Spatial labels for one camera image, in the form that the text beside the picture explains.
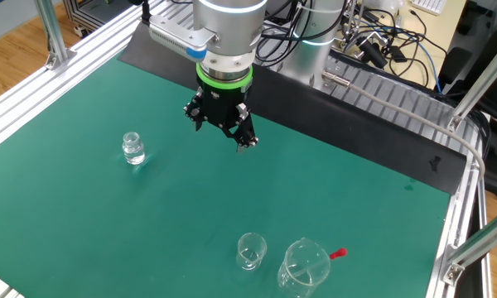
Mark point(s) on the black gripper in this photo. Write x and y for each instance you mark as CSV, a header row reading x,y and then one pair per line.
x,y
221,103

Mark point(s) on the glass dropper with red bulb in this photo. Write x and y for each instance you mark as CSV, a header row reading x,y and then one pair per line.
x,y
339,253

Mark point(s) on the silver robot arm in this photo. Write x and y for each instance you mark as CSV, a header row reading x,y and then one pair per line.
x,y
228,29

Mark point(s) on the small clear glass bottle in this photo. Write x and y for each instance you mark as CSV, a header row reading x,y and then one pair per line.
x,y
133,151

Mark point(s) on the small glass beaker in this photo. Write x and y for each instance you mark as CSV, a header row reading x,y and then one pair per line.
x,y
250,252

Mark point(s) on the black rubber mat strip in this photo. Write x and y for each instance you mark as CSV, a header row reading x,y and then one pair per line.
x,y
356,136

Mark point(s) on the green table mat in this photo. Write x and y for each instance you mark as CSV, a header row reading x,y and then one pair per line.
x,y
107,227

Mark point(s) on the black cylindrical device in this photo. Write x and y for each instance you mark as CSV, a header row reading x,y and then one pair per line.
x,y
372,54

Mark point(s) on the large glass beaker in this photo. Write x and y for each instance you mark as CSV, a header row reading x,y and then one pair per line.
x,y
302,269

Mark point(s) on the black power adapter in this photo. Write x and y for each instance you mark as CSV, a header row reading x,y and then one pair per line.
x,y
397,54

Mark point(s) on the white keyboard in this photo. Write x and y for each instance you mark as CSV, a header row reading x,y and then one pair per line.
x,y
430,5

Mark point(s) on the beige desk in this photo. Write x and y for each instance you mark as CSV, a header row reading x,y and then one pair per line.
x,y
447,29

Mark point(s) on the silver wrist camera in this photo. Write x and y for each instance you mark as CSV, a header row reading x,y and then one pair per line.
x,y
174,39

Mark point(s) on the black striped cart frame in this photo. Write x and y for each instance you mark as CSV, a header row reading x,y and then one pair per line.
x,y
78,16

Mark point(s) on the aluminium frame post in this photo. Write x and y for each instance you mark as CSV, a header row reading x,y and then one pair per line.
x,y
51,29
480,244
480,83

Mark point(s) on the aluminium profile table frame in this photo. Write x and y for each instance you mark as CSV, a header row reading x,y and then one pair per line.
x,y
25,101

